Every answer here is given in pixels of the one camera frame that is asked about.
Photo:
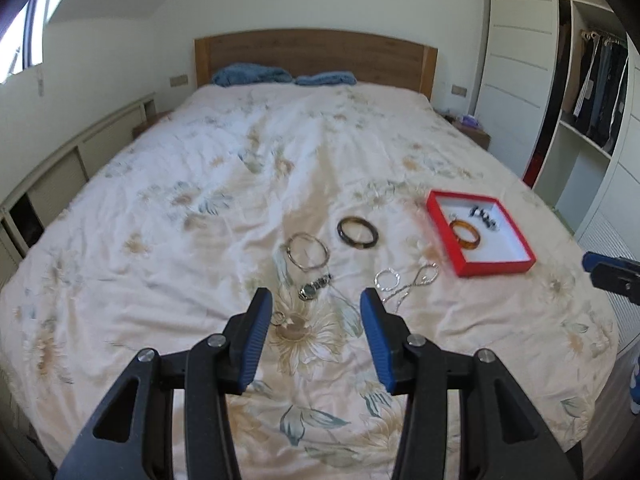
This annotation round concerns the wooden headboard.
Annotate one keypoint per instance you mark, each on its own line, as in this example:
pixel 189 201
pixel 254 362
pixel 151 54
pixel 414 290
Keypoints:
pixel 371 58

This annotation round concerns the blue pillow right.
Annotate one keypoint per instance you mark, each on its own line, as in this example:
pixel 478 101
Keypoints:
pixel 335 78

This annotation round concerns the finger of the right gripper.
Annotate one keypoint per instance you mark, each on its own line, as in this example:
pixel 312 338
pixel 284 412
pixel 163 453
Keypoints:
pixel 619 275

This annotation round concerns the amber bangle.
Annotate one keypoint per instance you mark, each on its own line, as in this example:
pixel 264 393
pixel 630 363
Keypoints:
pixel 466 235

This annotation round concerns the blue pillow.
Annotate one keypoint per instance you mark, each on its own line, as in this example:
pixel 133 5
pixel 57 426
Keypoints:
pixel 241 74
pixel 335 78

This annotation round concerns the low white wall cabinet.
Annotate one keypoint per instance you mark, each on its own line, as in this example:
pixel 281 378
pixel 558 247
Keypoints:
pixel 53 184

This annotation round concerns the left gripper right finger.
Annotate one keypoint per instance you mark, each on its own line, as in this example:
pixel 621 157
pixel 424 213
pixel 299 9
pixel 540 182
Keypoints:
pixel 502 434

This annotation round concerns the hanging dark clothes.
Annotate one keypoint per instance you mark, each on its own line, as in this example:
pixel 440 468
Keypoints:
pixel 596 107

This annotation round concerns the wooden nightstand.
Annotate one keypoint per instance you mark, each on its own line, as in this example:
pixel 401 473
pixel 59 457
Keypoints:
pixel 477 135

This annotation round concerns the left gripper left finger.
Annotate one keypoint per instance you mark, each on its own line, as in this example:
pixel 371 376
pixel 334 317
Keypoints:
pixel 128 436

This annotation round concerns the silver wristwatch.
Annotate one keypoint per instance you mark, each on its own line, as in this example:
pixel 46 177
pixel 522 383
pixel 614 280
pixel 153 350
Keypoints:
pixel 310 291

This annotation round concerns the white wardrobe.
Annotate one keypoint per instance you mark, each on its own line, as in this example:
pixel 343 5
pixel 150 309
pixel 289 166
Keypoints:
pixel 531 66

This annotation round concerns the dark brown bangle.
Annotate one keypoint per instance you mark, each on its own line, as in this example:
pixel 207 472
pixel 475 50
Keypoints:
pixel 357 232

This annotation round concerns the purple tissue box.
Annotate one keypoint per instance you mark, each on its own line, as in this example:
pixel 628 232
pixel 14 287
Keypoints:
pixel 469 121

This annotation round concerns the floral bed quilt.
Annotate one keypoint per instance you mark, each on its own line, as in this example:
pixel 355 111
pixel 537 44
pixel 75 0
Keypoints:
pixel 316 194

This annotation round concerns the window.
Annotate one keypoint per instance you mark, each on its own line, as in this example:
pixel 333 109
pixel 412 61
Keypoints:
pixel 22 43

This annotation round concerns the blue pillow left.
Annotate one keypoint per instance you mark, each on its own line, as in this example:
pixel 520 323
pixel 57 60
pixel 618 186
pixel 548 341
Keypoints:
pixel 241 74

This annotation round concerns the thin silver bangle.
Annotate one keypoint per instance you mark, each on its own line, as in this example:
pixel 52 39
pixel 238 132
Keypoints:
pixel 307 252

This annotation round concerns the red jewelry box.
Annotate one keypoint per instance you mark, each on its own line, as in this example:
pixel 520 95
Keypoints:
pixel 503 250

